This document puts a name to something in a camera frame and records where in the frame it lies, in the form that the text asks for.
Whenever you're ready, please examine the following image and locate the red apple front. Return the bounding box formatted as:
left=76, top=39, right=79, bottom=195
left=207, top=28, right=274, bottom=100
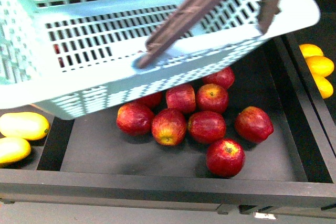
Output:
left=206, top=138, right=245, bottom=178

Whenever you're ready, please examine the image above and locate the red apple top right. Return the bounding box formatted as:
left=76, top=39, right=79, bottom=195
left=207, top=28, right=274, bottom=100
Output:
left=202, top=67, right=235, bottom=89

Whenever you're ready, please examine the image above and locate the yellow mango lower left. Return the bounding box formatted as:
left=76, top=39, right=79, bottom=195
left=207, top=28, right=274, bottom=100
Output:
left=1, top=137, right=31, bottom=167

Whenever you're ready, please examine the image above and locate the red yellow apple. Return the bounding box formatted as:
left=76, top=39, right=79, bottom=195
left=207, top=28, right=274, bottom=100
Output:
left=195, top=83, right=229, bottom=114
left=151, top=108, right=187, bottom=146

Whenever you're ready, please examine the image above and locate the yellow lemon lower right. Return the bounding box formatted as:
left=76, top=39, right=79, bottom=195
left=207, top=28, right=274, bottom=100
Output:
left=312, top=73, right=334, bottom=99

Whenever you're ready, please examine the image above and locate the yellow mango upper left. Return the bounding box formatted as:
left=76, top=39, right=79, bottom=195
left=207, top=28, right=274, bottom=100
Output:
left=1, top=112, right=50, bottom=141

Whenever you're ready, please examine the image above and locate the yellow mango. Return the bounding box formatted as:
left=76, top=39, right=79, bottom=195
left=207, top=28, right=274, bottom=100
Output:
left=1, top=137, right=31, bottom=167
left=1, top=112, right=50, bottom=141

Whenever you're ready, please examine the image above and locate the red yellow apple upper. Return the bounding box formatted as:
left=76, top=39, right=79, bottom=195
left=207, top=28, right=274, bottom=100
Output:
left=195, top=83, right=229, bottom=114

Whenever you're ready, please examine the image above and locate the red apple left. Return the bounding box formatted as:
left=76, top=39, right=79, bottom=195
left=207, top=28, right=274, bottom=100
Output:
left=116, top=102, right=155, bottom=136

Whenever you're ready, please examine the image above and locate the red apple upper middle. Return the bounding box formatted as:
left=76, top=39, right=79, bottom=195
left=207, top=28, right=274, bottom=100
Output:
left=165, top=83, right=196, bottom=114

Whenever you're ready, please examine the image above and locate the black wooden fruit tray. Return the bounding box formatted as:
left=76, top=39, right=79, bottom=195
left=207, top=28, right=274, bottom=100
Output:
left=0, top=0, right=336, bottom=216

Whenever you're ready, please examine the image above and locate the brown plastic basket handle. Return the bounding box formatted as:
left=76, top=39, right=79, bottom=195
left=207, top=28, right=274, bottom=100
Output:
left=136, top=0, right=279, bottom=69

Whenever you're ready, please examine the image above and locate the red apple under basket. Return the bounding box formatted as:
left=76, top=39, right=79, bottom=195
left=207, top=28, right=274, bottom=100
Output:
left=135, top=92, right=163, bottom=109

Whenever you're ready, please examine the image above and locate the red yellow apple lower centre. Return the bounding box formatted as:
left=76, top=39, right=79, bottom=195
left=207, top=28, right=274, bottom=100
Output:
left=151, top=108, right=187, bottom=146

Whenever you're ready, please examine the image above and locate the light teal plastic basket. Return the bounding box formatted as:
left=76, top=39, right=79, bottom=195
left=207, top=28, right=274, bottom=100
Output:
left=1, top=0, right=320, bottom=120

